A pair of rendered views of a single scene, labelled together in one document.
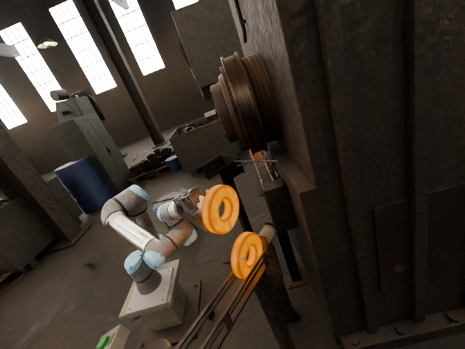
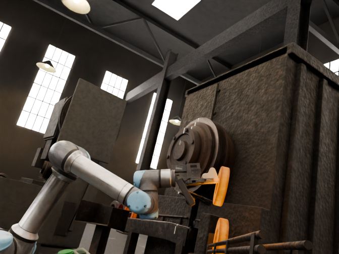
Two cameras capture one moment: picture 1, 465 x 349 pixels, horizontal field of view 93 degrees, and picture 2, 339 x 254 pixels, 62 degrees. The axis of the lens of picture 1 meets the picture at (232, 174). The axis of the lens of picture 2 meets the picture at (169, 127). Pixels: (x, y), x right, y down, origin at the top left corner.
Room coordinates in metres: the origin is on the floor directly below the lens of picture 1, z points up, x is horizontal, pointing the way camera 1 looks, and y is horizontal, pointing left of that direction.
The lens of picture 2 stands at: (-0.17, 0.92, 0.75)
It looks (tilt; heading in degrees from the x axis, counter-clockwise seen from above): 17 degrees up; 326
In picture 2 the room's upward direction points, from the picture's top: 13 degrees clockwise
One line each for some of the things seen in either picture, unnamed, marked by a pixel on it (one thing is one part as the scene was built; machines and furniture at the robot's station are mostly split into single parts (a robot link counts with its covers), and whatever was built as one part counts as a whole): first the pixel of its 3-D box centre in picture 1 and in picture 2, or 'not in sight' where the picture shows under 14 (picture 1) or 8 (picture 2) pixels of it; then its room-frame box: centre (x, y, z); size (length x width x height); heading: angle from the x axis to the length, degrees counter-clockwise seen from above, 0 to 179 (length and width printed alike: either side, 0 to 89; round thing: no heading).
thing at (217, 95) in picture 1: (224, 114); (182, 151); (1.09, -0.07, 1.11); 0.28 x 0.06 x 0.28; 174
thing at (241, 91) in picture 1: (243, 107); (195, 155); (1.08, -0.16, 1.11); 0.47 x 0.06 x 0.47; 174
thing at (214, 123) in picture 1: (207, 141); (9, 208); (3.89, 0.21, 0.39); 1.03 x 0.83 x 0.79; 88
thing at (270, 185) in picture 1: (279, 206); (209, 240); (0.84, -0.15, 0.68); 0.11 x 0.08 x 0.24; 84
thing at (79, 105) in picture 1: (88, 127); not in sight; (8.18, 4.01, 1.36); 1.37 x 1.17 x 2.71; 74
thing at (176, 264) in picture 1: (153, 287); not in sight; (1.08, 0.72, 0.28); 0.32 x 0.32 x 0.04; 85
